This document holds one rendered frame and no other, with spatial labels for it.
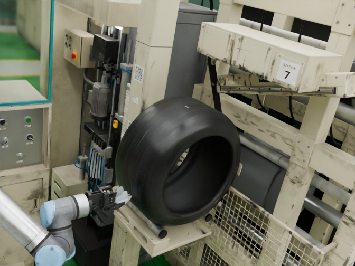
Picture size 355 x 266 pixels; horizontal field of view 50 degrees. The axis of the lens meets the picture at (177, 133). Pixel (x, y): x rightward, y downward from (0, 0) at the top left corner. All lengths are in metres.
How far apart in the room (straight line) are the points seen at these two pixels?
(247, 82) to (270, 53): 0.30
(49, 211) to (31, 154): 0.75
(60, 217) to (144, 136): 0.45
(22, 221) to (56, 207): 0.15
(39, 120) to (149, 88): 0.62
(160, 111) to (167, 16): 0.43
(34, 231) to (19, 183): 0.82
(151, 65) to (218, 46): 0.32
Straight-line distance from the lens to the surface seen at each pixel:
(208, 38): 1.85
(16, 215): 1.39
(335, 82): 1.61
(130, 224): 1.91
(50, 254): 1.37
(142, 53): 1.81
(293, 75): 1.54
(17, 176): 2.16
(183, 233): 1.97
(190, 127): 1.54
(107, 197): 1.55
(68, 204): 1.50
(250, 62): 1.67
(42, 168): 2.19
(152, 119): 1.60
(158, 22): 1.75
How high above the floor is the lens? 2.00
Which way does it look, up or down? 23 degrees down
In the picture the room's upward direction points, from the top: 10 degrees clockwise
